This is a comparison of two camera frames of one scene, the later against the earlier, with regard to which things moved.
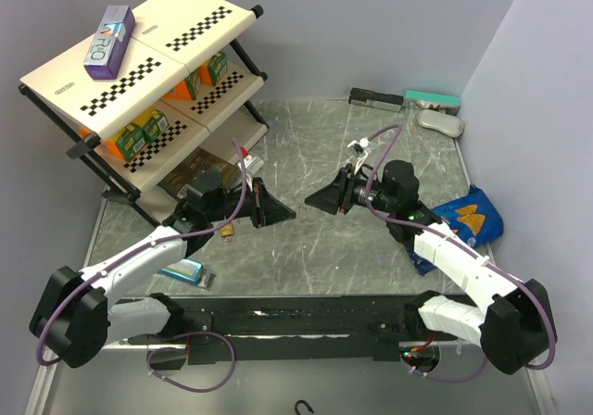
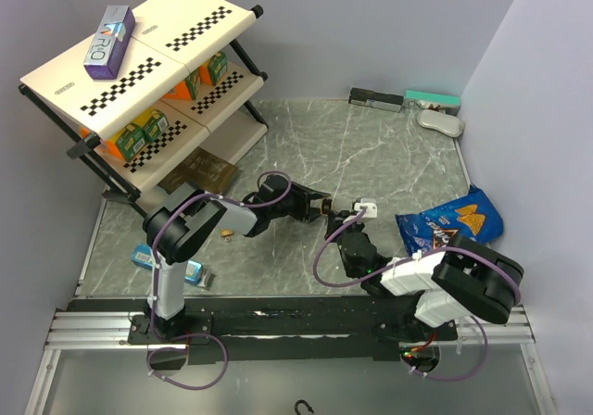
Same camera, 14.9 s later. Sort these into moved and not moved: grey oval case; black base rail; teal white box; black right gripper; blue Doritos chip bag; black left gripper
Moved: black right gripper; black left gripper
Not moved: black base rail; blue Doritos chip bag; teal white box; grey oval case
